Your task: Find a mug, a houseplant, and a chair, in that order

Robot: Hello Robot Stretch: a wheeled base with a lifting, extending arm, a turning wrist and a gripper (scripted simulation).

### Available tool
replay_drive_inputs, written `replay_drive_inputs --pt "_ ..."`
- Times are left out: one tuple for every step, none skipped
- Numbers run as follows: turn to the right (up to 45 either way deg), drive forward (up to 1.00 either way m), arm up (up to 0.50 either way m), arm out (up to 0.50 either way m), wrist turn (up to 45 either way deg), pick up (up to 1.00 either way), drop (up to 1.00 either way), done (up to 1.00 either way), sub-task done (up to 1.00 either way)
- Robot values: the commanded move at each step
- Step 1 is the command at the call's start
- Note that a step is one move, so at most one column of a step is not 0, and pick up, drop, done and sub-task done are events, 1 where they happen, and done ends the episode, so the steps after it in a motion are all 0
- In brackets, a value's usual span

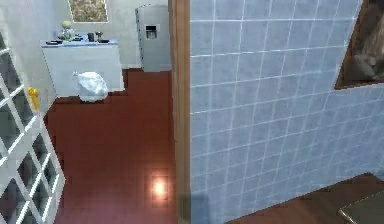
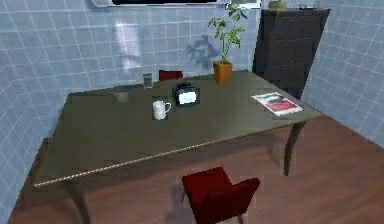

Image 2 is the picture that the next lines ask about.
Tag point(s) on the white mug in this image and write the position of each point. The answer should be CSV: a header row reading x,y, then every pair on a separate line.
x,y
159,110

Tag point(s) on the red upholstered chair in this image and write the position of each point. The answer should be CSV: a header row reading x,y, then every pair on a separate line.
x,y
170,75
213,196

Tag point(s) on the green houseplant in orange pot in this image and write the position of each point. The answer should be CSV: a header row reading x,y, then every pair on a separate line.
x,y
222,71

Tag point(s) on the black box with white screen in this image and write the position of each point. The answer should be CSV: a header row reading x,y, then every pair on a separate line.
x,y
186,96

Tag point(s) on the clear drinking glass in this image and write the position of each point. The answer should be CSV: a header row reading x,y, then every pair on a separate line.
x,y
147,81

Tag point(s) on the grey bowl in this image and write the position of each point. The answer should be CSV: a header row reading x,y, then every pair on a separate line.
x,y
121,96

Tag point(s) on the red and white magazine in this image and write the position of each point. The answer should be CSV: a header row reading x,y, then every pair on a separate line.
x,y
278,104

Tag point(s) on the dark green dining table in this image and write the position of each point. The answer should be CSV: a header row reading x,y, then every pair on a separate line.
x,y
110,140

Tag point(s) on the white framed window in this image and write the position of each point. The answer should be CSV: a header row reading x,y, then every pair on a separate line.
x,y
160,2

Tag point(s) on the dark brown chest of drawers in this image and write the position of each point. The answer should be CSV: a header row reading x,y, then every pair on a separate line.
x,y
288,50

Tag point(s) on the small green object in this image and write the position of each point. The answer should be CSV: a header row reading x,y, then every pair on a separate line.
x,y
277,4

